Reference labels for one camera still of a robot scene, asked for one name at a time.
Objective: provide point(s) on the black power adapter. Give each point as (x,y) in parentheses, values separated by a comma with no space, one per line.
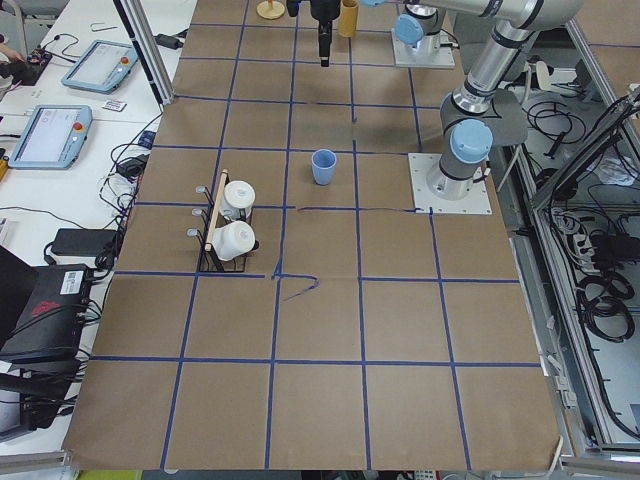
(100,243)

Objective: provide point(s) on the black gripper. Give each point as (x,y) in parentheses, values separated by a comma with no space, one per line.
(324,10)

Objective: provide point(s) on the black wire cup rack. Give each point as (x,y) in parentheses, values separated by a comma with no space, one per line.
(211,218)

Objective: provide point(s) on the black computer box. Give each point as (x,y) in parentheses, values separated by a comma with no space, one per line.
(40,308)

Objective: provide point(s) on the teach pendant far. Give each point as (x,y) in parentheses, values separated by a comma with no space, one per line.
(102,67)

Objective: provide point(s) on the bamboo cylinder holder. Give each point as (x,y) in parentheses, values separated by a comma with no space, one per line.
(348,18)

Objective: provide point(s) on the wooden mug tree stand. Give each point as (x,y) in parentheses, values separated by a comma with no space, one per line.
(270,9)

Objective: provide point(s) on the white mug near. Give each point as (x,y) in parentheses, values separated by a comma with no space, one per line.
(233,240)

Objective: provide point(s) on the white mug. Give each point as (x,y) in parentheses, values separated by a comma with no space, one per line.
(233,240)
(237,201)

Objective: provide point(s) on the light blue cup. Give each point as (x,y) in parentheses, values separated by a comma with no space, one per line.
(323,164)

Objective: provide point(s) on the teach pendant near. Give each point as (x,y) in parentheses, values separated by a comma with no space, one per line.
(52,138)

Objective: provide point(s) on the aluminium frame post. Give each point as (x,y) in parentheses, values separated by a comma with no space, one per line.
(133,17)

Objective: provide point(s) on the teach pendant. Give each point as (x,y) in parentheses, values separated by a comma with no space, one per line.
(102,67)
(52,138)

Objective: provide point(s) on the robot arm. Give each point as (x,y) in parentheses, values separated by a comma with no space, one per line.
(418,39)
(468,138)

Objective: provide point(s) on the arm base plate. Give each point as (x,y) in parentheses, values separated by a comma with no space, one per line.
(434,192)
(433,52)

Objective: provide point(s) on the white mug far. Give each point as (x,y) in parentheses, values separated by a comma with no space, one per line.
(237,201)

